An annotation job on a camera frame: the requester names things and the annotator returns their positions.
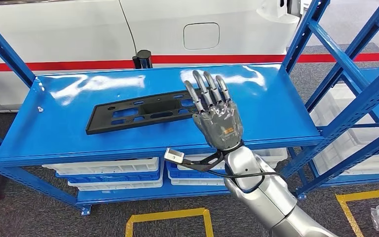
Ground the black plastic panel part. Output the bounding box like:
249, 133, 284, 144
85, 89, 200, 135

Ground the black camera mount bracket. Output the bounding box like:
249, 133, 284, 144
176, 151, 226, 173

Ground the white car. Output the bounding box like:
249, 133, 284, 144
0, 0, 304, 114

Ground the red barrier belt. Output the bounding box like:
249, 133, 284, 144
0, 52, 379, 73

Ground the yellow floor tape outline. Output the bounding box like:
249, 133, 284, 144
335, 187, 379, 237

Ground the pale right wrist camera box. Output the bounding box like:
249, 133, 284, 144
164, 148, 186, 164

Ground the black barrier post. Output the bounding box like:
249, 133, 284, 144
132, 49, 153, 69

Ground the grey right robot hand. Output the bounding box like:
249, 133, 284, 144
183, 70, 244, 152

